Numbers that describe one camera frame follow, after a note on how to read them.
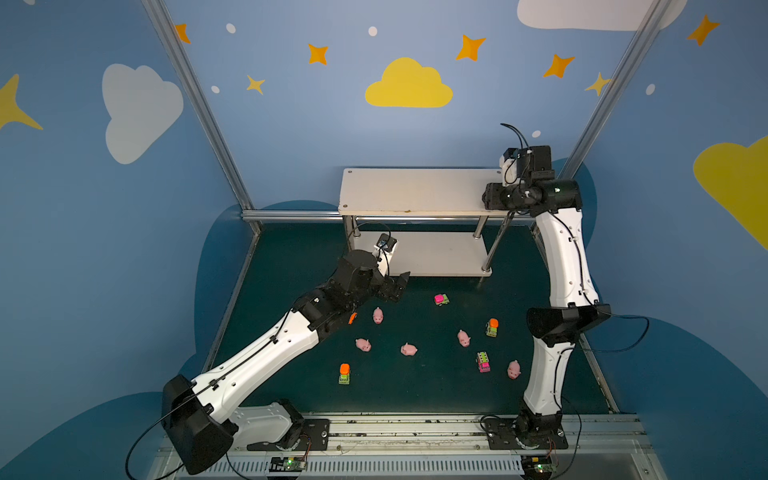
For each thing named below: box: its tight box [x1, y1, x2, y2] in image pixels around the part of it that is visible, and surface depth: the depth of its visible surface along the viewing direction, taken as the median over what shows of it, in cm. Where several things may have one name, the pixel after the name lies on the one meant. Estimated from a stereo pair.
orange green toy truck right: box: [486, 318, 499, 338], surface depth 94 cm
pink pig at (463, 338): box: [457, 329, 471, 347], surface depth 92 cm
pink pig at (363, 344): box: [355, 338, 372, 352], surface depth 90 cm
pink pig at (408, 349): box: [400, 342, 418, 356], surface depth 90 cm
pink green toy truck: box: [476, 351, 491, 373], surface depth 86 cm
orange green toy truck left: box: [338, 363, 351, 385], surface depth 84 cm
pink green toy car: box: [434, 294, 450, 306], surface depth 100 cm
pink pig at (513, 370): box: [507, 360, 522, 380], surface depth 85 cm
